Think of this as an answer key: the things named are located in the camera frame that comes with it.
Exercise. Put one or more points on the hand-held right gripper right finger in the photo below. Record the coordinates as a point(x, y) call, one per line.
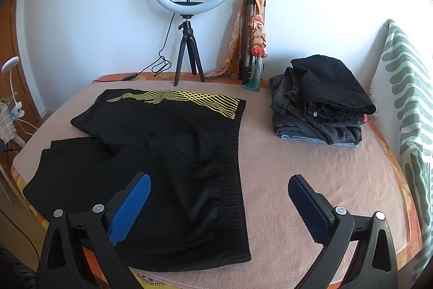
point(306, 204)

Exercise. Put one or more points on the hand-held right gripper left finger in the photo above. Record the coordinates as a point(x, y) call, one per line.
point(130, 207)

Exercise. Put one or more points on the black pants with yellow print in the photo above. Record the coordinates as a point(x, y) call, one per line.
point(176, 157)

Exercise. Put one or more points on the folded blue jeans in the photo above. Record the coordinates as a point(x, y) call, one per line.
point(304, 139)

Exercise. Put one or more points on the folded dark grey garment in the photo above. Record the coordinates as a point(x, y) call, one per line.
point(294, 128)

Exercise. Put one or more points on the stack of folded dark clothes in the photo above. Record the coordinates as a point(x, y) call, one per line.
point(338, 134)

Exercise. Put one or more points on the folded black garment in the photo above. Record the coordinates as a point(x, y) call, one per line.
point(331, 82)

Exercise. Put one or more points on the dark cloth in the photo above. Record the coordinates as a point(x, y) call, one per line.
point(13, 268)

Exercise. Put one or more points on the orange floral bed sheet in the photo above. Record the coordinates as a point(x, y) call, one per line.
point(111, 76)

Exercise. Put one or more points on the checkered cloth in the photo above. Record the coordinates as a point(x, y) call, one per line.
point(6, 126)

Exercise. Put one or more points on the folded silver black tripod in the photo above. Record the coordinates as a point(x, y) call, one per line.
point(244, 64)

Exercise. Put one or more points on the green white patterned pillow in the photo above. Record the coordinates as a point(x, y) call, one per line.
point(406, 72)

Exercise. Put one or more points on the knotted multicolour scarf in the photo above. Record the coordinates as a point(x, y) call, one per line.
point(258, 38)

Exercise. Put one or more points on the small black tripod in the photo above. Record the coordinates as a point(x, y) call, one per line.
point(187, 35)

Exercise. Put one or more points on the white lamp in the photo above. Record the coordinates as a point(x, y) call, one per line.
point(10, 64)

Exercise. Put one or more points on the wooden wardrobe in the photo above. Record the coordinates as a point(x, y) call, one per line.
point(20, 38)

